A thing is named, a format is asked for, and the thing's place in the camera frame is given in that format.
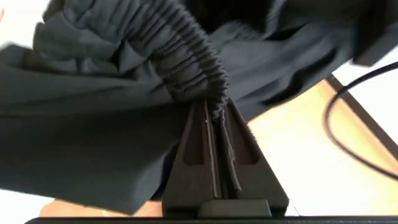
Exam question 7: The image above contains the black cable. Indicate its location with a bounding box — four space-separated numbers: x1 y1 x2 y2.
322 61 398 182

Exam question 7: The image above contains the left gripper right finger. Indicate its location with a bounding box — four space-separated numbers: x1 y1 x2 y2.
217 98 290 217

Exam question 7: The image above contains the black garment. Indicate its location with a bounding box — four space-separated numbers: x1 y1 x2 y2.
0 0 398 216

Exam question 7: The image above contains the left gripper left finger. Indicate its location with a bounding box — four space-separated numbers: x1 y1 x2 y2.
161 100 222 218

